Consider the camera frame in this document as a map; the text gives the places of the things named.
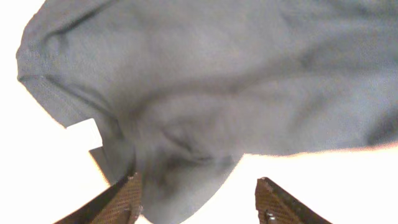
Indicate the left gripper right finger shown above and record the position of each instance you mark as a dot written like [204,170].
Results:
[276,206]

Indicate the black t-shirt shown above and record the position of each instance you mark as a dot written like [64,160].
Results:
[180,90]

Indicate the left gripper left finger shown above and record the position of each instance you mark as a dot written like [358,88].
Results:
[120,204]

